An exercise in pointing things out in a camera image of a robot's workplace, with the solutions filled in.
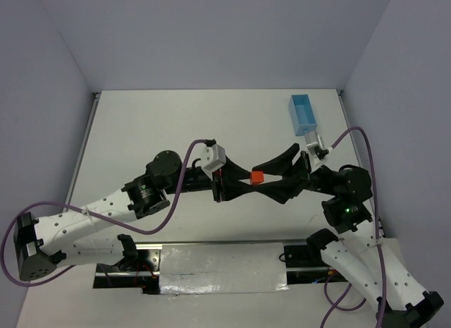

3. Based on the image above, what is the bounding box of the plain red wood block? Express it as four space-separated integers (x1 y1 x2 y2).
249 171 264 186

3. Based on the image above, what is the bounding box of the light blue plastic box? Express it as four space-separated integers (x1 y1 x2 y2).
288 95 317 136

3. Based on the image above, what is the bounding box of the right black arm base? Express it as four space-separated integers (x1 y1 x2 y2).
279 229 345 285

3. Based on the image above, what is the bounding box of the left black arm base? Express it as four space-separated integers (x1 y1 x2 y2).
93 243 162 295

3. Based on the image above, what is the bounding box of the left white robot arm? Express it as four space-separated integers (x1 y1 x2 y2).
13 145 286 285

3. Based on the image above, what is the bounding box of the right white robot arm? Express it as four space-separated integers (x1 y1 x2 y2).
252 144 444 327

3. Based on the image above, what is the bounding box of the silver tape strip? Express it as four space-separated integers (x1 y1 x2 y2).
159 243 288 295

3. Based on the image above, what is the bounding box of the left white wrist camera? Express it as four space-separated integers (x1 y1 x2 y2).
200 144 226 179

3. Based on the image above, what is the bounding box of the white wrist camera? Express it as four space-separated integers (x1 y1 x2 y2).
304 130 333 167
200 144 226 179

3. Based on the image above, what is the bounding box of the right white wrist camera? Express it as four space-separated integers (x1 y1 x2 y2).
304 130 333 167

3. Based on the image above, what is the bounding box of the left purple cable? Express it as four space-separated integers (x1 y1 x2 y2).
0 138 216 287

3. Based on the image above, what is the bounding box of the aluminium table edge rail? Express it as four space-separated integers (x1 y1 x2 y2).
336 90 384 241

